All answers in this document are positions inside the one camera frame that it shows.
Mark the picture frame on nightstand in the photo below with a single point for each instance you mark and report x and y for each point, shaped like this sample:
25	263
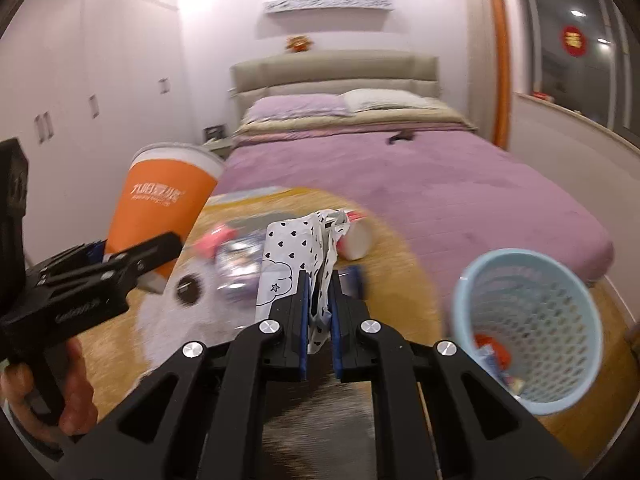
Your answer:
215	132

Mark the light blue mesh basket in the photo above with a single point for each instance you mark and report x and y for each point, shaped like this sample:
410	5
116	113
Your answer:
531	323

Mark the white heart patterned bag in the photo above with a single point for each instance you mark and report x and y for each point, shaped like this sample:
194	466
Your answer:
302	249

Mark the beige padded headboard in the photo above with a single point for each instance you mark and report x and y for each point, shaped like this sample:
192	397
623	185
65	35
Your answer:
333	72

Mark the pink wrapped packet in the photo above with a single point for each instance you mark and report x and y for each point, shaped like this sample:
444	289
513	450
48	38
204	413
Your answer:
208	245

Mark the clear plastic bottle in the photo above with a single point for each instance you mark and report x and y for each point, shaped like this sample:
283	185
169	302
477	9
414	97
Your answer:
256	281

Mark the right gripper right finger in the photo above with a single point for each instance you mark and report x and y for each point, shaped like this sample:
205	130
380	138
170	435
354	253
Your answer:
353	360

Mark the red window decoration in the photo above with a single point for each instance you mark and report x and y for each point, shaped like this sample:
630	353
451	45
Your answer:
574	41

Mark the white wall shelf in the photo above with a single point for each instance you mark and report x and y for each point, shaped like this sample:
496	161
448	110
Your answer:
283	6

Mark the red white paper cup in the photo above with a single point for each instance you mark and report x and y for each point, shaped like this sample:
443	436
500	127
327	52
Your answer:
358	240

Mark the bed with purple blanket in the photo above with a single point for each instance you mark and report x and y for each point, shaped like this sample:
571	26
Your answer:
451	194

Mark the purple pillow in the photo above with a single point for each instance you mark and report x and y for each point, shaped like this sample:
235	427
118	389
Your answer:
296	106

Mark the white wardrobe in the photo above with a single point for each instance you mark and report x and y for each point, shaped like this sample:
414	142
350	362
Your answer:
84	85

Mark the small dark object on bed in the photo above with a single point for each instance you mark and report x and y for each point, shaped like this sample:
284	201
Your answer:
403	135

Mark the round yellow panda rug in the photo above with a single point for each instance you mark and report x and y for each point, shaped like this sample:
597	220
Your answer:
318	429

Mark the orange plush toy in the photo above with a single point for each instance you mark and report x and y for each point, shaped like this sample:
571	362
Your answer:
297	44

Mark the orange soymilk paper cup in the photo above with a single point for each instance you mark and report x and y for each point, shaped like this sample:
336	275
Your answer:
166	188

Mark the left beige orange curtain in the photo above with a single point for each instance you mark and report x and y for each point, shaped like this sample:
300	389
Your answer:
489	88

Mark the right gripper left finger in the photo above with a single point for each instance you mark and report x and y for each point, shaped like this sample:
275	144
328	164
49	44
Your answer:
284	354

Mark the grey bedside nightstand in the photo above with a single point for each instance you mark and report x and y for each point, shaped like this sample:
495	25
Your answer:
220	147

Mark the dark framed window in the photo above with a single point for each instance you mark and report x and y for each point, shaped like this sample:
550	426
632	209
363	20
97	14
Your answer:
584	58

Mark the white pillow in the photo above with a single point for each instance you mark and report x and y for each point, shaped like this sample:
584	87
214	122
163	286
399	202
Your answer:
363	100

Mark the left human hand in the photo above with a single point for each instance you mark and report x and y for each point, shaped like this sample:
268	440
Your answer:
47	407

